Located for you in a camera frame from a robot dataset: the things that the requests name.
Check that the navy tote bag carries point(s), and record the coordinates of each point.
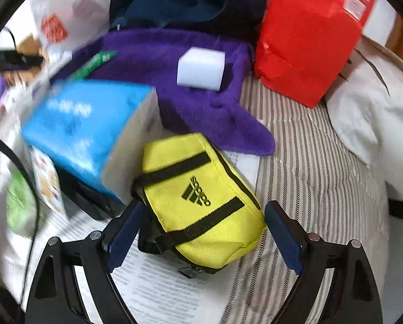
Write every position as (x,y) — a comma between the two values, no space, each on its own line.
(188,3)

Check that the printed paper sheet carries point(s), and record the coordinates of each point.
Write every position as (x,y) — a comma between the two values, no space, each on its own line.
(147,276)

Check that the purple towel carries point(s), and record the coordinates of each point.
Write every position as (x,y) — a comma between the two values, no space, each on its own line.
(194,108)

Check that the yellow zip pouch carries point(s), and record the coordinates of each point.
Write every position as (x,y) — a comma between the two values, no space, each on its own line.
(194,175)

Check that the white sponge block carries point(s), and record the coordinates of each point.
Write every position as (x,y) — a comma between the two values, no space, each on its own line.
(201,69)

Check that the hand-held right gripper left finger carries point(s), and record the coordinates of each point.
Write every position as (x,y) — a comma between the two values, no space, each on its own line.
(123,236)

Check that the red paper bag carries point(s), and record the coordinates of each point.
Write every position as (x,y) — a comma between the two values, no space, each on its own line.
(302,40)

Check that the green printed bag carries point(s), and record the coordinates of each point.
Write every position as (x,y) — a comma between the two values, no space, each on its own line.
(25,202)

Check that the white pillow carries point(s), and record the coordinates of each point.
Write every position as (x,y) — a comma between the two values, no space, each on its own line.
(367,114)

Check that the green packet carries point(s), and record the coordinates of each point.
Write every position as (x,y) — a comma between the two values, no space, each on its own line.
(96,61)

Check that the wooden furniture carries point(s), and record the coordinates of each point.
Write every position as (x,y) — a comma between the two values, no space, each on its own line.
(29,44)

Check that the white plastic bag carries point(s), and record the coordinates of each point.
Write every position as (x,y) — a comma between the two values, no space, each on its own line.
(59,6)

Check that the blue tissue packet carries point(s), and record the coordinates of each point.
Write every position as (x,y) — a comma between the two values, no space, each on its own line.
(79,125)

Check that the small printed snack packet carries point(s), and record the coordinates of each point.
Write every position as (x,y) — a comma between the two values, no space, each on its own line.
(47,182)

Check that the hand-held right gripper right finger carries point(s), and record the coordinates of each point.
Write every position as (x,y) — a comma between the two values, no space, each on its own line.
(284,236)

